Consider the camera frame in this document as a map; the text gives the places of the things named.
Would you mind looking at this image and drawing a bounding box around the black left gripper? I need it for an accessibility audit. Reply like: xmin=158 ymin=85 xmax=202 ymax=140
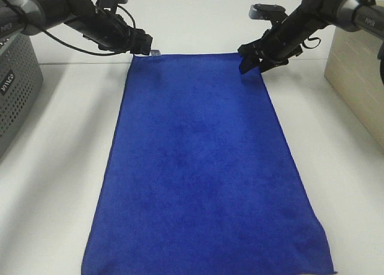
xmin=82 ymin=12 xmax=153 ymax=55

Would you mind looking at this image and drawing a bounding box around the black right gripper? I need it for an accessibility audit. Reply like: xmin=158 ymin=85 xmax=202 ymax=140
xmin=238 ymin=17 xmax=303 ymax=74

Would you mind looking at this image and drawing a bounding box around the blue microfibre towel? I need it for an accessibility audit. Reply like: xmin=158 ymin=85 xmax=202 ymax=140
xmin=81 ymin=53 xmax=335 ymax=274

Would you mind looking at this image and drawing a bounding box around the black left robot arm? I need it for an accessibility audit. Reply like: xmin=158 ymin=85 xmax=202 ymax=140
xmin=1 ymin=0 xmax=153 ymax=56

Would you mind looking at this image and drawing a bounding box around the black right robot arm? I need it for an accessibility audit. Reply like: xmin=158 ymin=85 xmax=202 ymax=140
xmin=238 ymin=0 xmax=383 ymax=74

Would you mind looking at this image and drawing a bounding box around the grey perforated plastic basket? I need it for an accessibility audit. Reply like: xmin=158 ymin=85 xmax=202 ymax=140
xmin=1 ymin=34 xmax=43 ymax=155

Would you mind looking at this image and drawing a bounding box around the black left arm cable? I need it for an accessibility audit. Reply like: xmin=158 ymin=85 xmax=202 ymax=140
xmin=0 ymin=0 xmax=137 ymax=56

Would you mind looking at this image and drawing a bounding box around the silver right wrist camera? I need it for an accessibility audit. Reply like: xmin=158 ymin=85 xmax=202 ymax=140
xmin=248 ymin=4 xmax=287 ymax=22

